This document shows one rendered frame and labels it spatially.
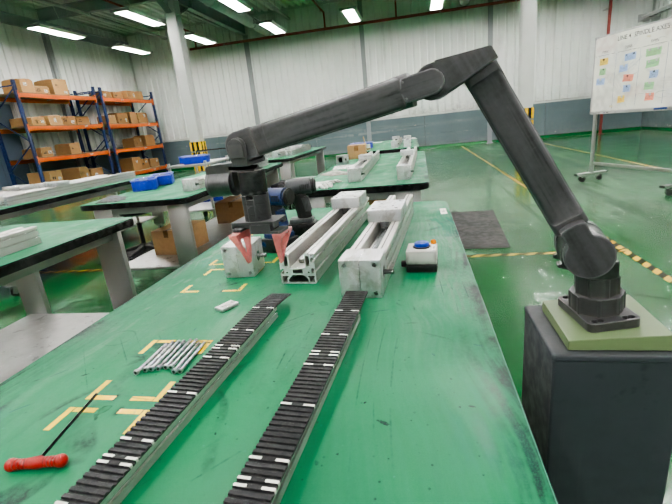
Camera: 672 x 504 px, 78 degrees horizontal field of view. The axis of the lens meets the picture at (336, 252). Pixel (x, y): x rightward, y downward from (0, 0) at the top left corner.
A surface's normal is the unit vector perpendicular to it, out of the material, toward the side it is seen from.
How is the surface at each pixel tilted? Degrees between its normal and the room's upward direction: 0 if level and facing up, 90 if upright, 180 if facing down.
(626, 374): 90
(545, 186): 93
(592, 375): 90
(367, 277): 90
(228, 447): 0
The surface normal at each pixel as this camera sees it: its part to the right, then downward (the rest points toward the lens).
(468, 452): -0.10, -0.95
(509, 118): -0.25, 0.31
